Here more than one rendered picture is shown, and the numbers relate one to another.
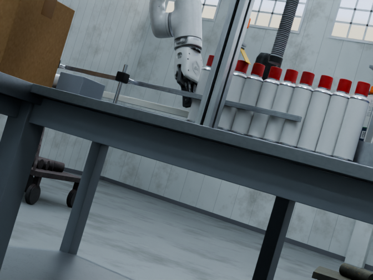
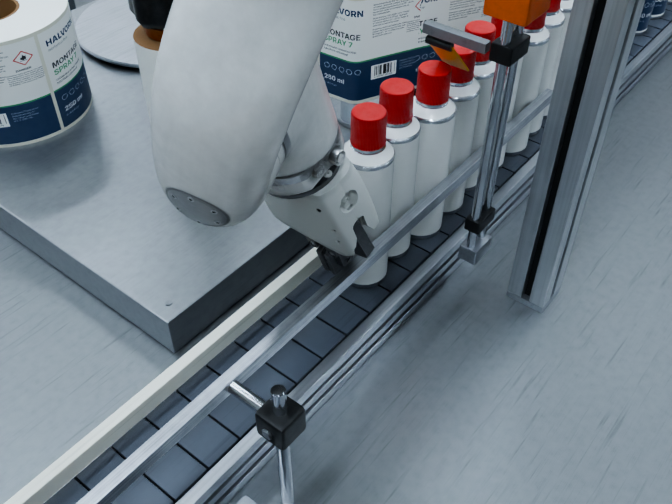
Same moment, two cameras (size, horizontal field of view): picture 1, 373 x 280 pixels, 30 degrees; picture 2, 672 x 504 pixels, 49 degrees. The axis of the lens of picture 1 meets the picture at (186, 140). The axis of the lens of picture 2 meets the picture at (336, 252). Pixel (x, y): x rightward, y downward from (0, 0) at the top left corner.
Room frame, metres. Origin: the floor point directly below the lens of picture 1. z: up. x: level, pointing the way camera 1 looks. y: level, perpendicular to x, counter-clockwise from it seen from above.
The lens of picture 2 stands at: (2.01, 0.57, 1.45)
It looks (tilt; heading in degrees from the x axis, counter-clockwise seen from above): 43 degrees down; 274
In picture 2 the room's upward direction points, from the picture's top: straight up
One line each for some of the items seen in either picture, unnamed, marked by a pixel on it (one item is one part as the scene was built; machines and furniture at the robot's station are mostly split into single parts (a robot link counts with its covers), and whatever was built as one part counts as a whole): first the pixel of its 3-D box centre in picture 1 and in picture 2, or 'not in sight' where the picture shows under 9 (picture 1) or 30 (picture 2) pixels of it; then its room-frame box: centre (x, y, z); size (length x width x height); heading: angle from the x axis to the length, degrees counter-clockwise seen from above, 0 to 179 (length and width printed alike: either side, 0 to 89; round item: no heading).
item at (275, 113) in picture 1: (143, 84); (259, 355); (2.10, 0.17, 0.95); 1.07 x 0.01 x 0.01; 55
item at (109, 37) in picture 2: not in sight; (171, 22); (2.36, -0.57, 0.89); 0.31 x 0.31 x 0.01
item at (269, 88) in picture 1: (266, 103); (469, 109); (1.91, -0.18, 0.98); 0.05 x 0.05 x 0.20
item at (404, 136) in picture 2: not in sight; (391, 172); (2.00, -0.06, 0.98); 0.05 x 0.05 x 0.20
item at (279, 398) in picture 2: (122, 93); (263, 437); (2.10, 0.23, 0.91); 0.07 x 0.03 x 0.17; 145
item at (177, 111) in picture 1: (152, 105); (205, 350); (2.16, 0.13, 0.90); 1.07 x 0.01 x 0.02; 55
